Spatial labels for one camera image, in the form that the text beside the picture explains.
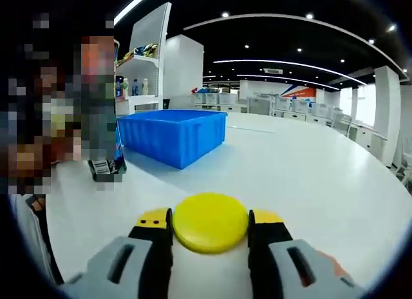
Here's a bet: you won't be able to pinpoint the blue plastic box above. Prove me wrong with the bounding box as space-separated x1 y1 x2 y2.
116 109 229 170

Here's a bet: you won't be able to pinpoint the row of white cabinets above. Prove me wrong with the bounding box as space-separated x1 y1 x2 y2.
192 88 412 186

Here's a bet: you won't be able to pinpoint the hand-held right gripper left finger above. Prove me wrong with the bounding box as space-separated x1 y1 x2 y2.
64 207 175 299

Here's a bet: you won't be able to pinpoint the person's right hand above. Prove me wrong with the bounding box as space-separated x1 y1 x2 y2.
316 249 351 282

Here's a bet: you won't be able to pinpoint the white pillar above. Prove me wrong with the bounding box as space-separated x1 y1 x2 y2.
372 64 402 167
163 34 205 110

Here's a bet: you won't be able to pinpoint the white table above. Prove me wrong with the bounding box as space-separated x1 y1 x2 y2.
44 111 412 289

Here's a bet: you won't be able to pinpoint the white display shelf unit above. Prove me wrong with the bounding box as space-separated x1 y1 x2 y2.
113 2 172 115

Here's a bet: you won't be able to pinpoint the yellow plastic container lid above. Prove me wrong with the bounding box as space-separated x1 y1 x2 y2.
172 192 250 255

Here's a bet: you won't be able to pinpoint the colourful snack packets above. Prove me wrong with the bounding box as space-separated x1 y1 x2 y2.
117 43 159 67

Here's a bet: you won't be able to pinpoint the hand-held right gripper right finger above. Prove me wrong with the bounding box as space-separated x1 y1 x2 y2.
247 208 366 299

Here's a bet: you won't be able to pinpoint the orange and blue wall banner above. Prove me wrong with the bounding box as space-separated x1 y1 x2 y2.
279 84 319 99

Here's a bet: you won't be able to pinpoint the green printed chip container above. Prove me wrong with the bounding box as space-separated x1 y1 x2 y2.
88 118 127 183

